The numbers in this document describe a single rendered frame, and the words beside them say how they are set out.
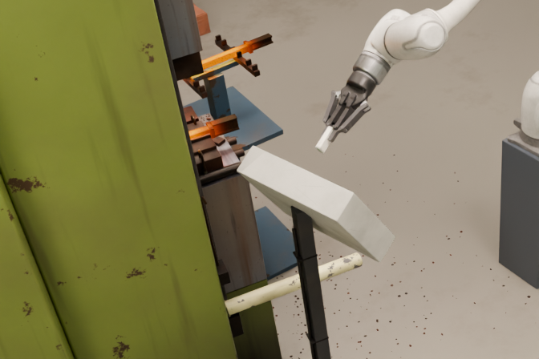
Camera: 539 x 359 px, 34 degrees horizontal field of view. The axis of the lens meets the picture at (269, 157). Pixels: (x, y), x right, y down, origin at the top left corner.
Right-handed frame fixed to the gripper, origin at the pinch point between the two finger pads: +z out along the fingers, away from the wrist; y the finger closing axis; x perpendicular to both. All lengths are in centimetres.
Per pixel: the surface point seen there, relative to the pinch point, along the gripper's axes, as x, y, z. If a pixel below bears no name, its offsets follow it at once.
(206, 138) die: -8.4, 44.6, 12.4
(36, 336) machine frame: 26, 24, 83
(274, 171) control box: 16.5, -3.8, 17.0
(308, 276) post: -11.4, -10.7, 33.4
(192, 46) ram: 29.6, 31.9, -1.0
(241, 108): -60, 86, -14
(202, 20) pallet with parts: -166, 247, -81
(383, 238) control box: -6.2, -27.1, 16.0
